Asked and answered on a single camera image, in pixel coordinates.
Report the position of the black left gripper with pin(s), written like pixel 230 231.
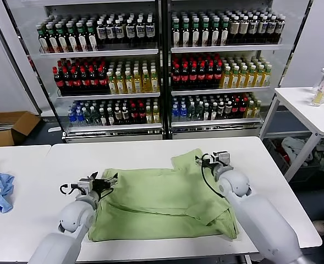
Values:
pixel 100 185

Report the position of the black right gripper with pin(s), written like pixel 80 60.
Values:
pixel 212 166

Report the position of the light green polo shirt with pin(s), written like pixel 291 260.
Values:
pixel 156 192

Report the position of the white cooler shelf board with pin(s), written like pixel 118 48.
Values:
pixel 216 123
pixel 115 127
pixel 101 53
pixel 219 90
pixel 109 96
pixel 225 49

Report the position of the green tinted water bottle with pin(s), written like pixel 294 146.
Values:
pixel 87 118
pixel 190 113
pixel 95 118
pixel 198 112

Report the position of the small dark drink bottle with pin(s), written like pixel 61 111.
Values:
pixel 205 112
pixel 126 117
pixel 110 117
pixel 213 112
pixel 228 110
pixel 220 111
pixel 103 118
pixel 118 117

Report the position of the blue water bottle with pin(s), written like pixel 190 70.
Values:
pixel 183 113
pixel 175 113
pixel 80 118
pixel 72 118

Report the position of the cola bottle red cap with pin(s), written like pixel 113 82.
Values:
pixel 76 82
pixel 184 78
pixel 85 81
pixel 201 77
pixel 243 108
pixel 102 81
pixel 176 78
pixel 142 115
pixel 209 77
pixel 192 78
pixel 93 81
pixel 134 115
pixel 59 82
pixel 218 77
pixel 67 82
pixel 236 108

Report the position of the yellow tea bottle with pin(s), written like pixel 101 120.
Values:
pixel 266 77
pixel 250 110
pixel 120 85
pixel 250 79
pixel 129 84
pixel 242 79
pixel 234 79
pixel 137 84
pixel 258 78
pixel 155 83
pixel 226 79
pixel 149 116
pixel 257 109
pixel 146 83
pixel 112 85
pixel 156 116

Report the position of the small white floor object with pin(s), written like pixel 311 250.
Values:
pixel 54 129

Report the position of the red crumpled cloth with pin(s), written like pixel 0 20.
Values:
pixel 284 158

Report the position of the open beverage cooler cabinet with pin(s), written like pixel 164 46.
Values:
pixel 165 82

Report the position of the white crumpled cloth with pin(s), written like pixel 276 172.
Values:
pixel 293 148

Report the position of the open cardboard box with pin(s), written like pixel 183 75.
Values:
pixel 21 123

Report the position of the black storage crate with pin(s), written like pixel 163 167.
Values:
pixel 307 173

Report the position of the white side table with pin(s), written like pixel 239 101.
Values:
pixel 302 107

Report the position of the pale yellow drink bottle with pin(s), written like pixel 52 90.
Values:
pixel 318 97

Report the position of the dark drink bottle beige label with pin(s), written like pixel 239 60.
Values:
pixel 244 28
pixel 234 28

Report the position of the dark drink bottle white label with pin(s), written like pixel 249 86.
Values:
pixel 130 31
pixel 110 32
pixel 253 28
pixel 271 27
pixel 101 33
pixel 150 30
pixel 140 30
pixel 120 32
pixel 279 26
pixel 262 27

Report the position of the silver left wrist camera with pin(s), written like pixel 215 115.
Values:
pixel 84 184

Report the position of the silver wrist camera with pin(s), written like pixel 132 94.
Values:
pixel 84 184
pixel 222 158

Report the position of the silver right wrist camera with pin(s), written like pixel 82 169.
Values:
pixel 222 158

